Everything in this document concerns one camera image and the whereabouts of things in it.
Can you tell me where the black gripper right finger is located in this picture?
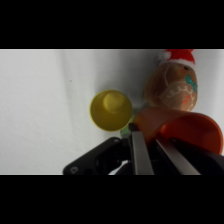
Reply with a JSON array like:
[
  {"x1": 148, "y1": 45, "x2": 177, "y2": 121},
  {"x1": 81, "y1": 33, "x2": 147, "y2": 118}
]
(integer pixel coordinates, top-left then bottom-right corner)
[{"x1": 154, "y1": 137, "x2": 202, "y2": 176}]

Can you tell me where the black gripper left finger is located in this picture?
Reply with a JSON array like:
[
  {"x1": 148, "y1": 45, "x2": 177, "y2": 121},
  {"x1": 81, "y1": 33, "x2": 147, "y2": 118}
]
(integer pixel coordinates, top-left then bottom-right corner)
[{"x1": 127, "y1": 122, "x2": 155, "y2": 176}]

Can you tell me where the orange plastic cup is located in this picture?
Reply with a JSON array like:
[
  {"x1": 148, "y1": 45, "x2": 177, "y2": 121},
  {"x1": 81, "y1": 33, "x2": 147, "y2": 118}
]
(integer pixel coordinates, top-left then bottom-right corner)
[{"x1": 132, "y1": 106, "x2": 224, "y2": 156}]

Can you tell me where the yellow plastic cup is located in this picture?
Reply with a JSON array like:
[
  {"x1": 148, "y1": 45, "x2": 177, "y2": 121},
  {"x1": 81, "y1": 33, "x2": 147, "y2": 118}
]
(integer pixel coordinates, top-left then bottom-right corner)
[{"x1": 88, "y1": 89, "x2": 134, "y2": 132}]

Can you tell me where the green sponge block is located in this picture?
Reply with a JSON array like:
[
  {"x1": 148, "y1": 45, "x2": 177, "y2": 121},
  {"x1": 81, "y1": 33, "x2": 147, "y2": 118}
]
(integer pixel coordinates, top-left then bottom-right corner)
[{"x1": 119, "y1": 114, "x2": 137, "y2": 139}]

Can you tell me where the gingerbread plush toy red hat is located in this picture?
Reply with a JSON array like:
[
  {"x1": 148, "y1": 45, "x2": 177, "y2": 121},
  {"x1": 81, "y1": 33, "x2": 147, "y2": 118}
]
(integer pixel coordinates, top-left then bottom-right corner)
[{"x1": 142, "y1": 49, "x2": 200, "y2": 113}]

